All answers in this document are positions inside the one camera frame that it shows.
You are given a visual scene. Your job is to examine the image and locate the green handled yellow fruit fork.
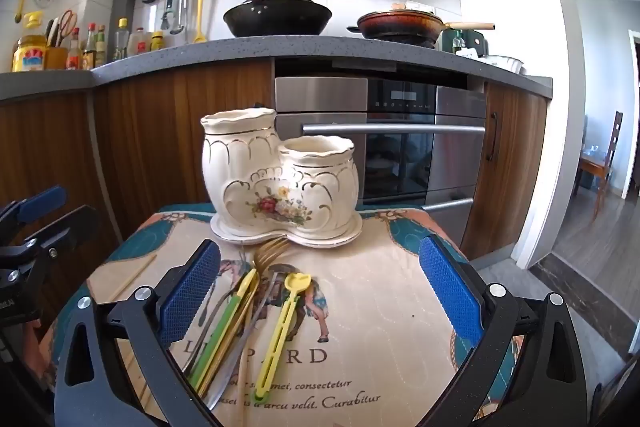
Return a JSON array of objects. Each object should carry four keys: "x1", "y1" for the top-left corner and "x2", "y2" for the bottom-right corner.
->
[{"x1": 186, "y1": 269, "x2": 260, "y2": 388}]

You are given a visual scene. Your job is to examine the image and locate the cream floral ceramic utensil holder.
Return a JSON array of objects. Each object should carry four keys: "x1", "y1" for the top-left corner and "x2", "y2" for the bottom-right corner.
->
[{"x1": 200, "y1": 107, "x2": 360, "y2": 233}]

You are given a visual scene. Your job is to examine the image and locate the dark sauce bottle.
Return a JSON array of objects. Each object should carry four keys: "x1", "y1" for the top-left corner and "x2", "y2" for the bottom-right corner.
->
[{"x1": 82, "y1": 23, "x2": 97, "y2": 70}]

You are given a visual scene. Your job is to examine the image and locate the knife block with scissors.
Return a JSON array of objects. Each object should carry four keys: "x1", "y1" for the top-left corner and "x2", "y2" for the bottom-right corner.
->
[{"x1": 45, "y1": 9, "x2": 78, "y2": 70}]

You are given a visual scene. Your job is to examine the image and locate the printed horse tablecloth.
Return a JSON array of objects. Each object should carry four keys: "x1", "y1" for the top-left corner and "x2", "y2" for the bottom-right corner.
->
[{"x1": 40, "y1": 202, "x2": 521, "y2": 427}]

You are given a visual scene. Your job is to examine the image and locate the wooden dining table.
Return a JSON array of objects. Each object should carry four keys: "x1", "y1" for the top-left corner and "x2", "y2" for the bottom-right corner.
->
[{"x1": 580, "y1": 154, "x2": 611, "y2": 194}]

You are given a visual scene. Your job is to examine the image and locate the yellow plastic fruit fork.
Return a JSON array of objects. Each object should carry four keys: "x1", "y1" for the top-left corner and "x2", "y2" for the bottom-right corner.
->
[{"x1": 252, "y1": 272, "x2": 312, "y2": 403}]

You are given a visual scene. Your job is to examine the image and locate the yellow slotted spatula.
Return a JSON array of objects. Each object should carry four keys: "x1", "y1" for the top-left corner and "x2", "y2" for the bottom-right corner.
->
[{"x1": 192, "y1": 0, "x2": 208, "y2": 45}]

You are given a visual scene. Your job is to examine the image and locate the wooden cabinet door with handle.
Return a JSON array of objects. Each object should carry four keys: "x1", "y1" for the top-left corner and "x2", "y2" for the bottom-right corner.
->
[{"x1": 460, "y1": 82, "x2": 548, "y2": 260}]

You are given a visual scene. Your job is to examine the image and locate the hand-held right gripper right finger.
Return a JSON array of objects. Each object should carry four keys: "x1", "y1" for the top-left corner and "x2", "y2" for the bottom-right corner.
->
[{"x1": 418, "y1": 234, "x2": 587, "y2": 427}]

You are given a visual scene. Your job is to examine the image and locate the cream ceramic holder tray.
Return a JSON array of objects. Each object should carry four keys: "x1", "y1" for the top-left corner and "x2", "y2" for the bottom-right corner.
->
[{"x1": 210, "y1": 209, "x2": 363, "y2": 249}]

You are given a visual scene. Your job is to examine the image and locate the gold fork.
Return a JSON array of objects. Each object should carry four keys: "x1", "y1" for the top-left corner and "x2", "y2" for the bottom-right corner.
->
[{"x1": 200, "y1": 238, "x2": 292, "y2": 398}]

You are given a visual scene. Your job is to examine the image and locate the clear oil bottle yellow cap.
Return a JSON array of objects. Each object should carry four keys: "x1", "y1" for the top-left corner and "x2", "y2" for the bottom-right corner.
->
[{"x1": 112, "y1": 18, "x2": 132, "y2": 62}]

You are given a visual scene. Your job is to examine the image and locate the wooden chopstick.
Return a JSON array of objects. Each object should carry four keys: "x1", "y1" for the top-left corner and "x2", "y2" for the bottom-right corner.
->
[
  {"x1": 107, "y1": 254, "x2": 157, "y2": 303},
  {"x1": 237, "y1": 342, "x2": 251, "y2": 395}
]

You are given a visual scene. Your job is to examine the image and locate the brown frying pan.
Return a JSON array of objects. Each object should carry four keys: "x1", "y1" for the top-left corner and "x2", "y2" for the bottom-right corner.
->
[{"x1": 347, "y1": 4, "x2": 496, "y2": 48}]

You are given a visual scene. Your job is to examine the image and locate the wooden dining chair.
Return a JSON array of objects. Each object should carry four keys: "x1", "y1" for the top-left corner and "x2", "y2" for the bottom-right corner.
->
[{"x1": 594, "y1": 111, "x2": 625, "y2": 222}]

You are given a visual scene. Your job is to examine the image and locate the white bowl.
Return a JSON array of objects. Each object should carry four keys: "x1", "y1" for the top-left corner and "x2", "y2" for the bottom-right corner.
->
[{"x1": 482, "y1": 54, "x2": 523, "y2": 74}]

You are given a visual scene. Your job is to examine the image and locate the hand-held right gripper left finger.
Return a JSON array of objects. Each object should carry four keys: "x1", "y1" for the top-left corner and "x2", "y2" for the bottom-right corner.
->
[{"x1": 54, "y1": 238, "x2": 226, "y2": 427}]

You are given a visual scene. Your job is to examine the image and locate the green countertop appliance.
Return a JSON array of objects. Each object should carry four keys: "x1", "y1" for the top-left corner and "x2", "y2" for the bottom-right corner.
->
[{"x1": 440, "y1": 29, "x2": 488, "y2": 58}]

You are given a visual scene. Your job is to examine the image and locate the red capped sauce bottle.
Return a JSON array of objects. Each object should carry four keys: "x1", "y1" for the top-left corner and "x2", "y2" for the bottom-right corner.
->
[{"x1": 66, "y1": 27, "x2": 83, "y2": 70}]

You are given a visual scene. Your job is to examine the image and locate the hanging metal tongs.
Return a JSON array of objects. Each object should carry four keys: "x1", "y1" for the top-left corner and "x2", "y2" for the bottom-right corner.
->
[{"x1": 170, "y1": 0, "x2": 190, "y2": 35}]

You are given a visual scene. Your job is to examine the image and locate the white seasoning bottle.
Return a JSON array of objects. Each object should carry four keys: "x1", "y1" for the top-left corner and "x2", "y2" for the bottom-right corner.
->
[{"x1": 129, "y1": 28, "x2": 151, "y2": 56}]

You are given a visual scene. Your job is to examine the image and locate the silver steel fork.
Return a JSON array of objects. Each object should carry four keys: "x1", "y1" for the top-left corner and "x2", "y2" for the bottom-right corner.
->
[{"x1": 205, "y1": 272, "x2": 281, "y2": 412}]

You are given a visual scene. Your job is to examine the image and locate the green labelled sauce bottle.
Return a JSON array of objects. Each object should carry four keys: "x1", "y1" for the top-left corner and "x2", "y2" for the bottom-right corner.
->
[{"x1": 95, "y1": 25, "x2": 108, "y2": 68}]

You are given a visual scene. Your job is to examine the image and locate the stainless steel built-in oven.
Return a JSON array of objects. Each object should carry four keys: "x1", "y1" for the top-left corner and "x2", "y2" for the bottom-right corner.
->
[{"x1": 274, "y1": 76, "x2": 488, "y2": 218}]

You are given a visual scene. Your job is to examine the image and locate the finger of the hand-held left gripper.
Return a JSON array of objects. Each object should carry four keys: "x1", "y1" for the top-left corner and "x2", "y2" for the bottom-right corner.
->
[
  {"x1": 22, "y1": 205, "x2": 103, "y2": 268},
  {"x1": 0, "y1": 186, "x2": 68, "y2": 235}
]

